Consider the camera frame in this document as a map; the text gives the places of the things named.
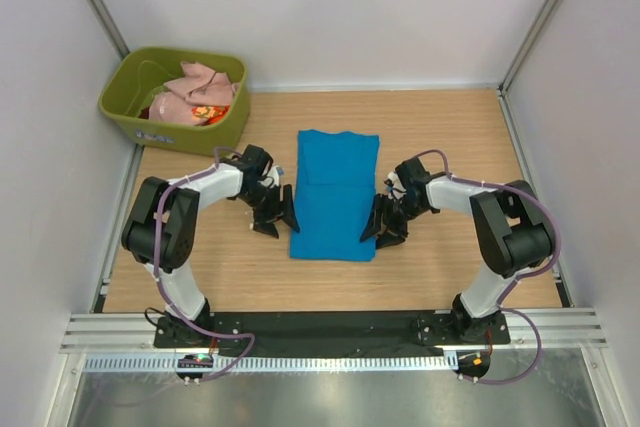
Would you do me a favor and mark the blue t shirt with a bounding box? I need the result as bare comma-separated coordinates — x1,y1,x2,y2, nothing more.
289,130,380,262

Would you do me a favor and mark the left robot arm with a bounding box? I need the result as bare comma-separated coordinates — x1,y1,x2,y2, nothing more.
121,144,300,346

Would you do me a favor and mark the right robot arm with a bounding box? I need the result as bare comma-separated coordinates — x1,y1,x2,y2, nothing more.
240,156,560,343

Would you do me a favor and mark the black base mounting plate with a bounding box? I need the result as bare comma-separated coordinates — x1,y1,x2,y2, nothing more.
152,309,511,359

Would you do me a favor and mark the red orange patterned garment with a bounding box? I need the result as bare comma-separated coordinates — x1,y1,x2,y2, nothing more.
191,105,230,126

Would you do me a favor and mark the olive green plastic bin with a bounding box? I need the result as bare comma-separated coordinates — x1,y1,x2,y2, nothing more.
99,47,251,156

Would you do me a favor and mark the pink folded shirt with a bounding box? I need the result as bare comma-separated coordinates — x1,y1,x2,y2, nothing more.
147,62,239,127

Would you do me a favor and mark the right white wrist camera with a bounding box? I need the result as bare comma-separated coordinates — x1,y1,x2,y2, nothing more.
384,171,406,199

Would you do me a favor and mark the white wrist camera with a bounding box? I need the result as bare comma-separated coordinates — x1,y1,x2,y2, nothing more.
262,165,284,188
384,171,406,199

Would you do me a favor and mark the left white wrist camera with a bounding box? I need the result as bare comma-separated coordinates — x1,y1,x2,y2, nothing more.
262,165,284,188

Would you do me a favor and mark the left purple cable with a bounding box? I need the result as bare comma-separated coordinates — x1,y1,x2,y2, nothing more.
94,146,256,407

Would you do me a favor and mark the purple cable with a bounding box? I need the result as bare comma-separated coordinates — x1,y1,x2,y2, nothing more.
409,148,562,388
94,146,256,407

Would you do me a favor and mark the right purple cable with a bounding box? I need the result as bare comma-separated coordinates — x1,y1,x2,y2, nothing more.
409,148,562,388

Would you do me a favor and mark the white slotted cable duct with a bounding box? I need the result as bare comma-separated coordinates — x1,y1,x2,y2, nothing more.
83,351,458,374

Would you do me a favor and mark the left aluminium corner post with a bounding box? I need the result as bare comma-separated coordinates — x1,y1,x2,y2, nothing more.
58,0,136,63

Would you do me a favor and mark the aluminium corner post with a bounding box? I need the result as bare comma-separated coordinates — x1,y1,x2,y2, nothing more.
499,0,563,96
58,0,136,63

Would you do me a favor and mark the right aluminium corner post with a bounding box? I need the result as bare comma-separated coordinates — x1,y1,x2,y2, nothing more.
499,0,563,96

